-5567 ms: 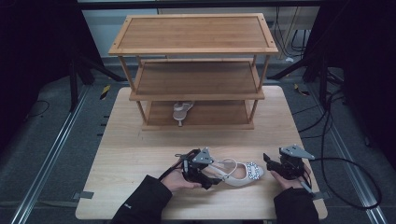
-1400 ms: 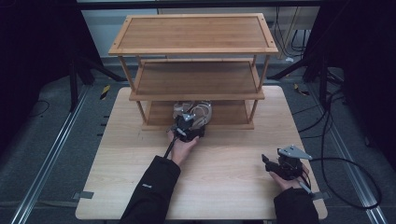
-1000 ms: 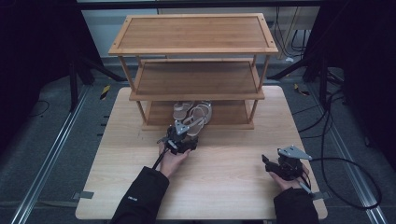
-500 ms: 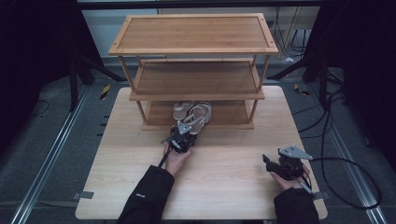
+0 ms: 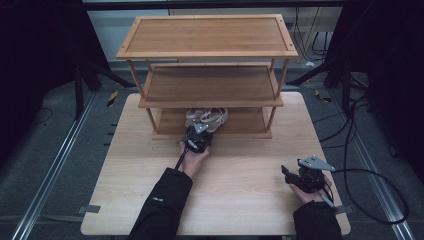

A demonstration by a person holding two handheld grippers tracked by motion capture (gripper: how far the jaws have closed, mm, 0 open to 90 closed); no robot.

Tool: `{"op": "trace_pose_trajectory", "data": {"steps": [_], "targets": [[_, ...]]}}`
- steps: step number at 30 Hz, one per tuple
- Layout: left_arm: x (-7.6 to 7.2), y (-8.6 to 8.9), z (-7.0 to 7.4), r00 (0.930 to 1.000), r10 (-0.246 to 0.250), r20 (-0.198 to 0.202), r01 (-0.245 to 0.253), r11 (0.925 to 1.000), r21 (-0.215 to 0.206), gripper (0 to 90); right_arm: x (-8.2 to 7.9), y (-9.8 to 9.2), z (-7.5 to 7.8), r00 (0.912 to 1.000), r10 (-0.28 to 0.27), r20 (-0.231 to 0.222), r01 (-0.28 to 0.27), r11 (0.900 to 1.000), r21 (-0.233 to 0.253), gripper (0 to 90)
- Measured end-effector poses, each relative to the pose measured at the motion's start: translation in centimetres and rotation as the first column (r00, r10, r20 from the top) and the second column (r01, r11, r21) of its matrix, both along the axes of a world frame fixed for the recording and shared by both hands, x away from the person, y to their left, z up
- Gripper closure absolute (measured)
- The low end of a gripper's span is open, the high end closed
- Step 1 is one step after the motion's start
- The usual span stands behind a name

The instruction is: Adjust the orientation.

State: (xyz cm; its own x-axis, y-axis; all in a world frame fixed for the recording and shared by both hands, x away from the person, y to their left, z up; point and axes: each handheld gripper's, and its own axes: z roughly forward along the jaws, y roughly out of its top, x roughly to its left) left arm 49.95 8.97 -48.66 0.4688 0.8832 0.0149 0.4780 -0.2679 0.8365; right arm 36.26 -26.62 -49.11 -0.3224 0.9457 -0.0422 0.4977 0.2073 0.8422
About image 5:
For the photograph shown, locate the thin black floor cable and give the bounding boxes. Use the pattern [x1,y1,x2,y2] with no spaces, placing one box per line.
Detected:
[30,106,55,127]

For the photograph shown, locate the wooden three-tier shoe rack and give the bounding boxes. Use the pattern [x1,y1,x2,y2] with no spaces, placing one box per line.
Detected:
[115,13,299,141]

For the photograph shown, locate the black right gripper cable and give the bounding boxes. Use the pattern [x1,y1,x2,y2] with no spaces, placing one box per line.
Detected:
[318,168,410,225]

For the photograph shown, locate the grey tape piece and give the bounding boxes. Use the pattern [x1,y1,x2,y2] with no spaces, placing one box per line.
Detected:
[77,204,102,215]
[334,204,354,215]

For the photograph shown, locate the aluminium floor rail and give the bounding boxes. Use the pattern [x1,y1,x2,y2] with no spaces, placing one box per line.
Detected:
[331,96,416,240]
[10,91,98,240]

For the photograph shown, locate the person's left hand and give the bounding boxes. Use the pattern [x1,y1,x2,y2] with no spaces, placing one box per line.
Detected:
[178,141,211,180]

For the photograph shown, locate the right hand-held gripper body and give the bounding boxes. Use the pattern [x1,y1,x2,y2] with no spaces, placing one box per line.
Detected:
[288,154,336,194]

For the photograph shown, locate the hanging black wall cables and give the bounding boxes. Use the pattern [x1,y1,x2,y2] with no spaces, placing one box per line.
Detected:
[292,6,332,64]

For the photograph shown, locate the yellow black tape strip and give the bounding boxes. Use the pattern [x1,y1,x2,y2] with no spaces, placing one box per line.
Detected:
[313,88,333,104]
[106,90,120,108]

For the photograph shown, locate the person's right hand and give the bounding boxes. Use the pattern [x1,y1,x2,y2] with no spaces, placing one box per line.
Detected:
[288,175,335,206]

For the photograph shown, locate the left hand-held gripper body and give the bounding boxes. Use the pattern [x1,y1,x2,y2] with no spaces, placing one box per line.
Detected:
[181,122,214,155]

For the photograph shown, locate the black metal stand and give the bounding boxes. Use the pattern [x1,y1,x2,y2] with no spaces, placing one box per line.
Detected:
[73,56,138,122]
[285,56,356,118]

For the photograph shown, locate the black floor cables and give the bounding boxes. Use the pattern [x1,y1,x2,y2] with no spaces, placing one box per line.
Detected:
[312,74,372,149]

